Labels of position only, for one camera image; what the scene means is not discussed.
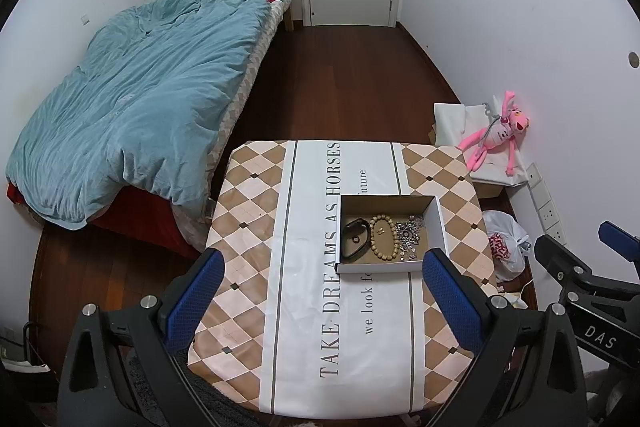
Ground black wrist band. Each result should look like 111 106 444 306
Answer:
342 218 372 262

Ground blue duvet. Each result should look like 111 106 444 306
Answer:
6 0 297 230

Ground white cardboard box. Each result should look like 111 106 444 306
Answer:
334 193 445 275

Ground wooden bead bracelet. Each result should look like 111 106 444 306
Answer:
369 214 399 262

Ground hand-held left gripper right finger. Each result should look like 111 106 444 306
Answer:
422 249 587 427

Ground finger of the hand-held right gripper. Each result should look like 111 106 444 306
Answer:
598 220 640 260
533 234 603 288

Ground thick silver chain bracelet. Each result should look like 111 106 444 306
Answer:
395 222 419 254

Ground table with checkered cloth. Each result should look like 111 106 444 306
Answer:
187 139 499 415

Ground white wall socket strip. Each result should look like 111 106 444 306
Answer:
525 163 569 248

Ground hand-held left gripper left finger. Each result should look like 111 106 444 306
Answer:
57 248 225 427

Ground pink plush toy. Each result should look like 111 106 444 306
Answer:
460 90 532 178

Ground bed with patterned mattress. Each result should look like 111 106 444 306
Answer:
5 0 297 260

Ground white plastic bag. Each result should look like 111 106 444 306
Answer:
482 209 531 282

